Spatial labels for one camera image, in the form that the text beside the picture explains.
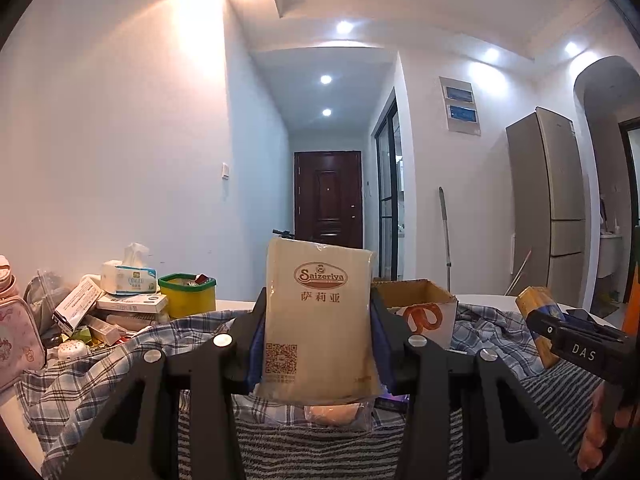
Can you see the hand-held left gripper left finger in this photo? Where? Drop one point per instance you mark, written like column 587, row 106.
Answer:
column 256, row 355

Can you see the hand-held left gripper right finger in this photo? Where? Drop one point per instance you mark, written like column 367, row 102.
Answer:
column 382, row 360

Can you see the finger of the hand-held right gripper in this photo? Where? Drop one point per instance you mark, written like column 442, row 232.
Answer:
column 580, row 317
column 542, row 325

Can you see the yellow snack packet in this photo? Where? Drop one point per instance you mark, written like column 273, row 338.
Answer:
column 535, row 302

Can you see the cardboard box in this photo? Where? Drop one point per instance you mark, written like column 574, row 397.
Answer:
column 425, row 317

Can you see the beige napkin packet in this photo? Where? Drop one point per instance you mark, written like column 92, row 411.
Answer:
column 315, row 320

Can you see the bread bun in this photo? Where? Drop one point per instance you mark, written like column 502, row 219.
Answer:
column 332, row 414

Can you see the person's right hand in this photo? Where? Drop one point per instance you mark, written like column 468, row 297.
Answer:
column 595, row 430

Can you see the white vanity cabinet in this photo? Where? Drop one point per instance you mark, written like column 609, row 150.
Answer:
column 607, row 257

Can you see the grey striped blanket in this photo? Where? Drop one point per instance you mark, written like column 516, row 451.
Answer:
column 550, row 400

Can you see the yellow container with green rim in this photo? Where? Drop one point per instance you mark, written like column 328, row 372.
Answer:
column 187, row 302

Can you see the beige refrigerator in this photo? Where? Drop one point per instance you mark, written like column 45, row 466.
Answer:
column 545, row 200

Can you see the black bicycle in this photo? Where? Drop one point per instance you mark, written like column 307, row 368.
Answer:
column 282, row 233

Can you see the flat white box blue print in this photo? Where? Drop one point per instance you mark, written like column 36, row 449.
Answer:
column 132, row 302

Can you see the dark framed frosted glass door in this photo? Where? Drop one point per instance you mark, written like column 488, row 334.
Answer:
column 634, row 185

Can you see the white tissue pack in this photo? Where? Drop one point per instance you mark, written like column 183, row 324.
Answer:
column 127, row 277

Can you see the blue plaid shirt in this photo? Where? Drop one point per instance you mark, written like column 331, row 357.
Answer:
column 100, row 375

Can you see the dark brown entrance door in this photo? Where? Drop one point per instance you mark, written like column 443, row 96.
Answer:
column 327, row 195

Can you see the black framed sliding glass door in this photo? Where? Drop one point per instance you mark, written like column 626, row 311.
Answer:
column 387, row 185

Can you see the white perforated gadget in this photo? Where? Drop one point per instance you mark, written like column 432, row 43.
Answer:
column 74, row 350

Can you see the white box with black text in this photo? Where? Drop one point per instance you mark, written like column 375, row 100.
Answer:
column 75, row 305

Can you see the clear plastic bag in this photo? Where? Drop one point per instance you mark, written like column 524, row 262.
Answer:
column 45, row 290

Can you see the grey electrical panel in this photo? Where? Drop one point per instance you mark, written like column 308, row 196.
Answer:
column 460, row 120

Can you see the pink bag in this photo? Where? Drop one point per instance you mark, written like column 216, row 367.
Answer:
column 17, row 340

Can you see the pink bottle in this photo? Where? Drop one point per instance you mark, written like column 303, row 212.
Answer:
column 6, row 280

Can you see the white light switch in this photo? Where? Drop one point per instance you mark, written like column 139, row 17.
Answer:
column 226, row 170

